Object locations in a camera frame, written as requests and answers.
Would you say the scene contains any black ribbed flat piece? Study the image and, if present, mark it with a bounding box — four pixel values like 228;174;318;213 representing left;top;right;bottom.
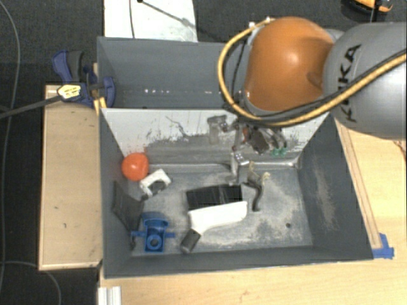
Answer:
111;180;144;232

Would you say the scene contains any pale wood board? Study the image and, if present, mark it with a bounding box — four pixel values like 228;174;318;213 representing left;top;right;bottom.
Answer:
38;84;104;271

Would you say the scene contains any black flat block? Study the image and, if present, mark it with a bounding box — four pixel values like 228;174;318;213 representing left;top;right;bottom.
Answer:
185;184;244;211

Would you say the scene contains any white plastic scoop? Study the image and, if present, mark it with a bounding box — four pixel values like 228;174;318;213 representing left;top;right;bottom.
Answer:
187;200;249;235

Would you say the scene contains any black short cylinder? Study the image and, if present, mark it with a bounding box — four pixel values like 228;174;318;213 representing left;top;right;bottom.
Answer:
179;228;201;254

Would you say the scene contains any orange ball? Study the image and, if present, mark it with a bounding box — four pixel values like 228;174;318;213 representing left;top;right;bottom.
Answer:
121;152;150;182

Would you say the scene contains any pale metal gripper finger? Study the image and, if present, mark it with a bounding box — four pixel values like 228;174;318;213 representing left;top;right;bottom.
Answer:
229;152;251;184
207;114;230;145

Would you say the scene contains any grey metal bin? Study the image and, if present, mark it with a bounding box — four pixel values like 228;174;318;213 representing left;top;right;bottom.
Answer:
96;36;375;279

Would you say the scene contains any blue plastic toy part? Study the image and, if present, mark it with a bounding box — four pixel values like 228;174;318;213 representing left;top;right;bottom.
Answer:
129;211;176;254

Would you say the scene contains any white plastic bracket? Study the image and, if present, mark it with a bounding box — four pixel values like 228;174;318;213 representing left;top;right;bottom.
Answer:
139;168;172;197

